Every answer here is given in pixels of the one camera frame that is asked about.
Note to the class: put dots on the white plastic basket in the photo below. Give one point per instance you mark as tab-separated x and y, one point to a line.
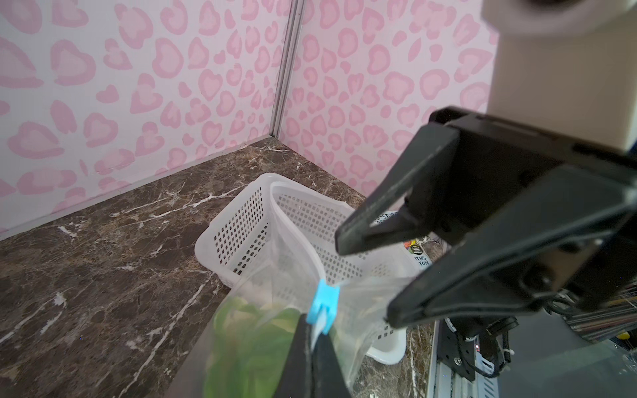
273	246

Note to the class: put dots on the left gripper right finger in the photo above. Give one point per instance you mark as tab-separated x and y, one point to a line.
327	377

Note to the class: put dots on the aluminium frame rail base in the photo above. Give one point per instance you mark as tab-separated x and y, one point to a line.
557	353

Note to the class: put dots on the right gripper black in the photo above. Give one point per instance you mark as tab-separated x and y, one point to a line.
528	214

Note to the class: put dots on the clear zip top bag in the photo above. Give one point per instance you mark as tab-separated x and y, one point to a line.
299	318

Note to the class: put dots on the blue bag zipper slider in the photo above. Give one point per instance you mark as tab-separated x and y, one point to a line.
325	305

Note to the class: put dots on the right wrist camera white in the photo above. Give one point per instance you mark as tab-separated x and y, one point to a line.
566	66

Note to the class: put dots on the colourful paperback book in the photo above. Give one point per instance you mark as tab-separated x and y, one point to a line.
421	249

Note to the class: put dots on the green lettuce toy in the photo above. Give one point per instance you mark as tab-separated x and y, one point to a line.
250	344

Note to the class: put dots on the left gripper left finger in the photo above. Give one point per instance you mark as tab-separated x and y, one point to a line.
296	378

